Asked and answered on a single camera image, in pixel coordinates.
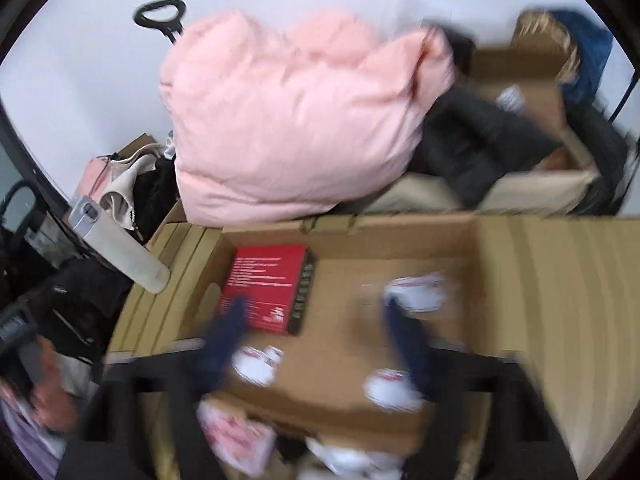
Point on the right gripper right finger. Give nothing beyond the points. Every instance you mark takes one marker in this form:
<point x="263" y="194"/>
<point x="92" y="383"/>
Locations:
<point x="413" y="345"/>

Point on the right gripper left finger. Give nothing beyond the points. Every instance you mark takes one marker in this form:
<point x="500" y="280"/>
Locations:
<point x="219" y="343"/>

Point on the pink cartoon packet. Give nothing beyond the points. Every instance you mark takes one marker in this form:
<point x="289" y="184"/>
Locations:
<point x="240" y="443"/>

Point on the left hand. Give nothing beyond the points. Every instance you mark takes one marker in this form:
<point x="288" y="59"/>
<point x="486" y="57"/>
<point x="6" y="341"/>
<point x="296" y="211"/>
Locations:
<point x="53" y="407"/>

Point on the white label sticker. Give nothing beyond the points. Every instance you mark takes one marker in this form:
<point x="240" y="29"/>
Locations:
<point x="419" y="294"/>

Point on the brown cardboard tray box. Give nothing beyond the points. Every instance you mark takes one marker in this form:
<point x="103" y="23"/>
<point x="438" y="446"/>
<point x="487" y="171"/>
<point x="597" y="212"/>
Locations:
<point x="318" y="386"/>

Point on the red box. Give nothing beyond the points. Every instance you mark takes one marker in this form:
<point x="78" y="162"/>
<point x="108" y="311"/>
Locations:
<point x="274" y="282"/>

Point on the white frosted bottle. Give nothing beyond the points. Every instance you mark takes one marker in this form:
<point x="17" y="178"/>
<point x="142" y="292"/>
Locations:
<point x="100" y="232"/>

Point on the beige cloth bag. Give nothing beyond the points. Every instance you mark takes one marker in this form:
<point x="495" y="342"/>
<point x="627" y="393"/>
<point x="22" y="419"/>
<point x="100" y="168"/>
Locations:
<point x="117" y="199"/>

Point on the black jacket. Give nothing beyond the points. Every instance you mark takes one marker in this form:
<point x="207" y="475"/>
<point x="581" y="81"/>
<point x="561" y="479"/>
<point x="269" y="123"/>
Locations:
<point x="472" y="143"/>

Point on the back cardboard box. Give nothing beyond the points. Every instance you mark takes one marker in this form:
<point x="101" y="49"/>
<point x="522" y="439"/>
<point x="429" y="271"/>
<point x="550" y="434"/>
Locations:
<point x="527" y="76"/>

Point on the blue cloth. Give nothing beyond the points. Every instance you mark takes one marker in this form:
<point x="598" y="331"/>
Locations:
<point x="594" y="46"/>

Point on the black trolley handle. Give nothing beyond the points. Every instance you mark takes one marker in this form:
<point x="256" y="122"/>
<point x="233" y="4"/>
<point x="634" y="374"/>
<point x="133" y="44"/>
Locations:
<point x="165" y="16"/>

